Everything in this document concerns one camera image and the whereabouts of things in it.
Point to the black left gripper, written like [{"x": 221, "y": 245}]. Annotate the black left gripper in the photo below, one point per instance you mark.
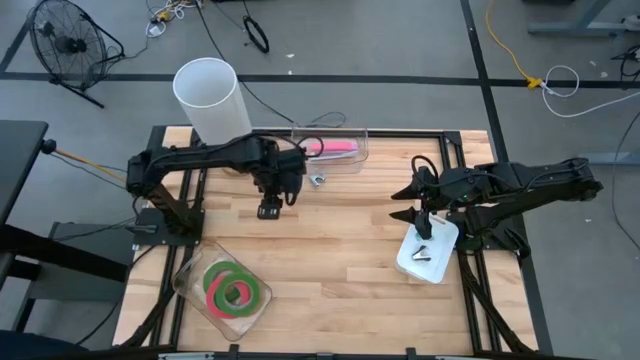
[{"x": 280, "y": 165}]

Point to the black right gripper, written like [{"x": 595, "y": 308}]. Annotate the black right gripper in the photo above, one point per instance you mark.
[{"x": 460, "y": 187}]

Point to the black stapler remover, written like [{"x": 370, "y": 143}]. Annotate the black stapler remover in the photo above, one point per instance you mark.
[{"x": 421, "y": 254}]

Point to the red tape roll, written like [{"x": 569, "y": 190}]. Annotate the red tape roll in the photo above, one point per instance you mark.
[{"x": 214, "y": 302}]

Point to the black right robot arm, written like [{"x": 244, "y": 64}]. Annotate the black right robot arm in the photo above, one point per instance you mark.
[{"x": 550, "y": 182}]

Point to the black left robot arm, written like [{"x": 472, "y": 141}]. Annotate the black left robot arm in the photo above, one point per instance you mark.
[{"x": 200, "y": 155}]

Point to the white plastic bin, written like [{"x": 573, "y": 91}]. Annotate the white plastic bin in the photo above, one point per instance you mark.
[{"x": 440, "y": 260}]

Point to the small clear plastic bin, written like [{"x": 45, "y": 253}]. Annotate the small clear plastic bin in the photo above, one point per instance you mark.
[{"x": 355, "y": 162}]

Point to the white cylindrical tube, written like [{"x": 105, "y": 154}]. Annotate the white cylindrical tube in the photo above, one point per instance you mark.
[{"x": 212, "y": 100}]

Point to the large clear plastic bin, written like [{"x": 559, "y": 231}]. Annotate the large clear plastic bin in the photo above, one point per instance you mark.
[{"x": 250, "y": 325}]

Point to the grey desk foot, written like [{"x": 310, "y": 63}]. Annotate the grey desk foot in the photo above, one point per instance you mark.
[{"x": 605, "y": 159}]

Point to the grey floor stand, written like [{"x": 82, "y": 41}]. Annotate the grey floor stand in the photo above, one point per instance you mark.
[{"x": 75, "y": 287}]

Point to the grey desk leg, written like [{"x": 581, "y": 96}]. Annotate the grey desk leg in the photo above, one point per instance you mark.
[{"x": 575, "y": 28}]

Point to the black floor fan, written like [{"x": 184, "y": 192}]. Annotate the black floor fan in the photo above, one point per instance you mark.
[{"x": 70, "y": 47}]

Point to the black desk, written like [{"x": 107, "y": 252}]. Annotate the black desk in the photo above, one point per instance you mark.
[{"x": 20, "y": 160}]

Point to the black table frame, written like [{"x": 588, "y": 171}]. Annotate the black table frame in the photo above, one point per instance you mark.
[{"x": 410, "y": 133}]

